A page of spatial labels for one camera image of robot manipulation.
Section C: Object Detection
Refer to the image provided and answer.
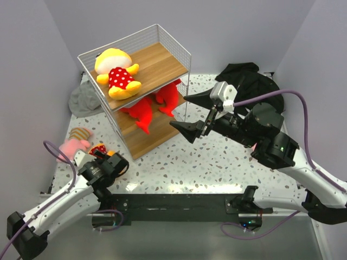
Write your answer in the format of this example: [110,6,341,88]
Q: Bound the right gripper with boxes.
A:
[170,86,258,147]

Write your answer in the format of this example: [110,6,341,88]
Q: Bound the red shark plush back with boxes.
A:
[155,79,181,117]

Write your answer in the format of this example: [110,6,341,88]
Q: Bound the red shark plush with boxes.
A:
[120,96,152,134]
[155,79,181,117]

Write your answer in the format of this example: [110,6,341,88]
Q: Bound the red shark plush front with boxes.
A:
[120,96,152,134]

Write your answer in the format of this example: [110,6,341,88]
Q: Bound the yellow plush red dotted dress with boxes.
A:
[94,48,142,100]

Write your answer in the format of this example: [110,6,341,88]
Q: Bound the yellow plush near left arm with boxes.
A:
[88,143,129,176]

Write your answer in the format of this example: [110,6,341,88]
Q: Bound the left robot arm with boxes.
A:
[7,149,129,259]

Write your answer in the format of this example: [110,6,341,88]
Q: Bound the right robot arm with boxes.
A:
[170,84,346,225]

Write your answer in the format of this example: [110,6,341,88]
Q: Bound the pink plush striped hat left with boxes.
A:
[59,127,93,161]

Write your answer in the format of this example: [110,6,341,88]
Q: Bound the black jacket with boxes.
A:
[215,62,284,116]

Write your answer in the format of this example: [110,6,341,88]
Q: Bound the grey cloth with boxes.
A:
[68,80,103,118]

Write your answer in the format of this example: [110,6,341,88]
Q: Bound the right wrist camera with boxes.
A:
[209,81,237,113]

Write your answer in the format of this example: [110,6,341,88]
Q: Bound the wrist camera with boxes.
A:
[209,81,237,113]
[73,149,91,167]

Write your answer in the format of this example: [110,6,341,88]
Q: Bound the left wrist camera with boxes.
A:
[73,149,91,167]

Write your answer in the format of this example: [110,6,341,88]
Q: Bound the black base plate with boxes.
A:
[100,193,273,225]

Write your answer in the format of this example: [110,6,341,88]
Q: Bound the white wire wooden shelf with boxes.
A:
[78,24,191,160]

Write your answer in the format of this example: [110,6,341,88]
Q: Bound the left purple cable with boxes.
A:
[0,140,77,258]

